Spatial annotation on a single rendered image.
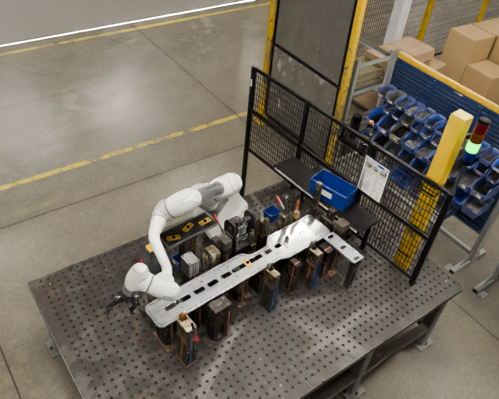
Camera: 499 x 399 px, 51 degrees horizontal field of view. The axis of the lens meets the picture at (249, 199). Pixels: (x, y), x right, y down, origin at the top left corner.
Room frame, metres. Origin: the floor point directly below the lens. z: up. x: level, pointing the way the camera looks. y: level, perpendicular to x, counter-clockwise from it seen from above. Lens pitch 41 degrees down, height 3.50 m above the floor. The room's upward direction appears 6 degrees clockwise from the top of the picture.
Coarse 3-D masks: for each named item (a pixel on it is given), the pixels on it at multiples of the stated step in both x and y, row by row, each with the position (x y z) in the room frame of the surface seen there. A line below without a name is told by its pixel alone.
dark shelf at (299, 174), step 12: (276, 168) 3.21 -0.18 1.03; (288, 168) 3.22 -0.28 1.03; (300, 168) 3.23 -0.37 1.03; (300, 180) 3.08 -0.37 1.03; (324, 204) 2.83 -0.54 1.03; (336, 216) 2.74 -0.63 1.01; (348, 216) 2.73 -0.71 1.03; (360, 216) 2.75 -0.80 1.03; (372, 216) 2.76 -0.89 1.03; (360, 228) 2.63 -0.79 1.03
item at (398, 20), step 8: (400, 0) 6.64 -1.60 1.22; (408, 0) 6.63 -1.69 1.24; (400, 8) 6.62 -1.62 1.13; (408, 8) 6.66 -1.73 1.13; (392, 16) 6.68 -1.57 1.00; (400, 16) 6.59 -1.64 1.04; (392, 24) 6.66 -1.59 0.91; (400, 24) 6.61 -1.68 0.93; (392, 32) 6.63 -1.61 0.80; (400, 32) 6.65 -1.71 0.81; (384, 40) 6.70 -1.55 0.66; (392, 40) 6.60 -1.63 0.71
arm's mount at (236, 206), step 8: (232, 200) 2.84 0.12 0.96; (240, 200) 2.81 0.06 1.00; (200, 208) 2.89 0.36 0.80; (224, 208) 2.81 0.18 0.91; (232, 208) 2.78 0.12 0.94; (240, 208) 2.76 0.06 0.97; (224, 216) 2.75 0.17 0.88; (232, 216) 2.73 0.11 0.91; (240, 216) 2.74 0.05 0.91; (208, 232) 2.70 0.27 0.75; (216, 232) 2.67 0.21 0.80
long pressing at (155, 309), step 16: (304, 224) 2.64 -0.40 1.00; (320, 224) 2.65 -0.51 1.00; (272, 240) 2.45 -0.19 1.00; (304, 240) 2.48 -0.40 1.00; (240, 256) 2.27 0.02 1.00; (272, 256) 2.30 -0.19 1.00; (288, 256) 2.32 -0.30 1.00; (208, 272) 2.11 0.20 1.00; (224, 272) 2.12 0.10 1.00; (240, 272) 2.13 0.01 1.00; (256, 272) 2.15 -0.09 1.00; (192, 288) 1.97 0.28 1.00; (208, 288) 1.98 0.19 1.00; (224, 288) 2.00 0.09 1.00; (160, 304) 1.83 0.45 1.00; (176, 304) 1.84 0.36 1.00; (192, 304) 1.85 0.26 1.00; (160, 320) 1.72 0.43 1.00; (176, 320) 1.74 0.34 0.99
